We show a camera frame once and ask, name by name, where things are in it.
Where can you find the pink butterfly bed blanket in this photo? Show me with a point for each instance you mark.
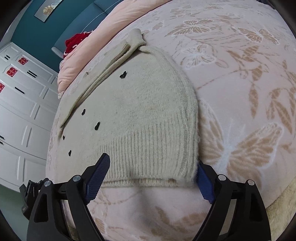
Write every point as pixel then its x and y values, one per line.
pixel 240 59

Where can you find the red garment on bed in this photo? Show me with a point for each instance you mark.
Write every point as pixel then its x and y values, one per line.
pixel 74 41

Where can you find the framed wall picture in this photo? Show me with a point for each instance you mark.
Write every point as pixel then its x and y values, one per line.
pixel 45 10

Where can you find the blue upholstered headboard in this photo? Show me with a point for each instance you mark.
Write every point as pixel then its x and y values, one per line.
pixel 86 21

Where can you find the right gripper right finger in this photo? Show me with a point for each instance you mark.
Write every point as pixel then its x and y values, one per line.
pixel 249 221

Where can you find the cream fluffy rug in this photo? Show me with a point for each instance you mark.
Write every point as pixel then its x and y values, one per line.
pixel 281 211

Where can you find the white panelled wardrobe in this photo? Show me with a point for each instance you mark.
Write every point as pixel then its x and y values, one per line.
pixel 29 101

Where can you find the pink folded duvet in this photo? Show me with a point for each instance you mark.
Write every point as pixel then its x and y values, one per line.
pixel 120 17

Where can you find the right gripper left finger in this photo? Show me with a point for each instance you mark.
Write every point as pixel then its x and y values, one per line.
pixel 47 220

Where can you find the beige knit heart sweater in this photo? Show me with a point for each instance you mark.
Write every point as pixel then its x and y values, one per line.
pixel 137 106

